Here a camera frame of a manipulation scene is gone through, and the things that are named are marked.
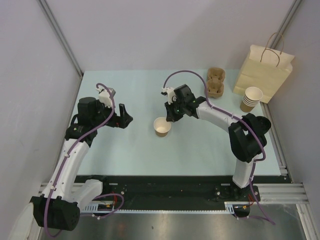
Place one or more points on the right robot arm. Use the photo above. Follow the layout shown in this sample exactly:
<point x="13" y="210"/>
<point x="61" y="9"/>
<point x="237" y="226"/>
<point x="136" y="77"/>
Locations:
<point x="246" y="133"/>

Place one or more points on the aluminium frame rail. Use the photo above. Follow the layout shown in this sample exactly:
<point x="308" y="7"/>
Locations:
<point x="291" y="193"/>

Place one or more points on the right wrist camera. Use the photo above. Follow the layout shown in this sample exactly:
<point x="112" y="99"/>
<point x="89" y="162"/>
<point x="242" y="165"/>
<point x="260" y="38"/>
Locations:
<point x="169" y="92"/>

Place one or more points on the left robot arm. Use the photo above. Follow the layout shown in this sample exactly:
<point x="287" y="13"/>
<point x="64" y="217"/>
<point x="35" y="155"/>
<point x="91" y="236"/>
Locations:
<point x="58" y="207"/>

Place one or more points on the stack of paper cups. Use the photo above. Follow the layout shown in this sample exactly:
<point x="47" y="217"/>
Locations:
<point x="252" y="96"/>

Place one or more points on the brown paper bag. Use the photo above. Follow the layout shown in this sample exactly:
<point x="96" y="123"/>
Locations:
<point x="264" y="68"/>

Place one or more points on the cardboard cup carrier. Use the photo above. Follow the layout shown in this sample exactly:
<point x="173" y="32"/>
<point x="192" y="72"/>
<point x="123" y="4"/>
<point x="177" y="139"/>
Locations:
<point x="215" y="82"/>

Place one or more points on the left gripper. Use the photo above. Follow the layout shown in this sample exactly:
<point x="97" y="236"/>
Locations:
<point x="120" y="121"/>

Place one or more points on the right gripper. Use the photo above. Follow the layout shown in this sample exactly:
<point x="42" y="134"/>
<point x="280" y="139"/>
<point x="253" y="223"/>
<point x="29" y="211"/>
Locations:
<point x="171" y="117"/>

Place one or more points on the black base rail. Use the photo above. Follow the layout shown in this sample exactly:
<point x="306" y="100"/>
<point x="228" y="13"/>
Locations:
<point x="174" y="193"/>

